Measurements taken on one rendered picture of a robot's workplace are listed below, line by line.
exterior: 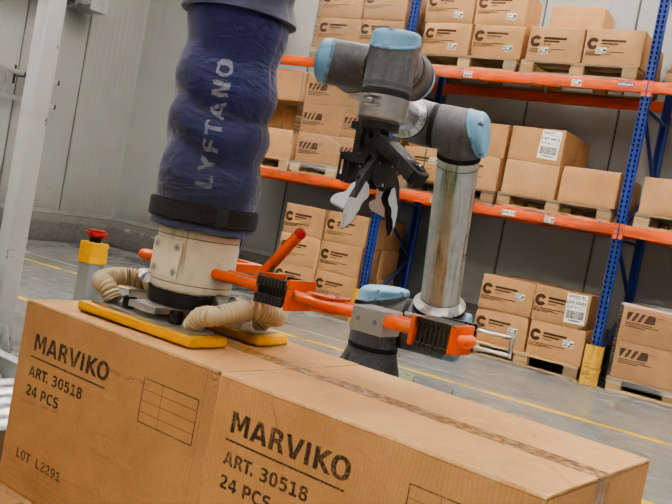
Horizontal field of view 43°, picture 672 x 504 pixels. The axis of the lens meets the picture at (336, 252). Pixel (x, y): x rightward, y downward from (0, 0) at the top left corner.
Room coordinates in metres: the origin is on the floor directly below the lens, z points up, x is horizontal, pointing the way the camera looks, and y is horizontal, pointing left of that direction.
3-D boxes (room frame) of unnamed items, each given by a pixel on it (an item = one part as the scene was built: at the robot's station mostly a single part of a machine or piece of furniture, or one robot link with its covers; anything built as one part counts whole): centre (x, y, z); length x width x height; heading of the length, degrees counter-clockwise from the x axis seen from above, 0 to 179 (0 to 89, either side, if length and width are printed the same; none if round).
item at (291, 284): (1.63, 0.08, 1.08); 0.10 x 0.08 x 0.06; 145
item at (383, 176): (1.55, -0.03, 1.36); 0.09 x 0.08 x 0.12; 53
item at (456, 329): (1.42, -0.20, 1.07); 0.08 x 0.07 x 0.05; 55
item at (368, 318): (1.51, -0.09, 1.07); 0.07 x 0.07 x 0.04; 55
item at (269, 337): (1.85, 0.23, 0.97); 0.34 x 0.10 x 0.05; 55
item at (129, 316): (1.70, 0.34, 0.97); 0.34 x 0.10 x 0.05; 55
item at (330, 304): (1.76, 0.06, 1.08); 0.93 x 0.30 x 0.04; 55
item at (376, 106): (1.55, -0.04, 1.44); 0.10 x 0.09 x 0.05; 143
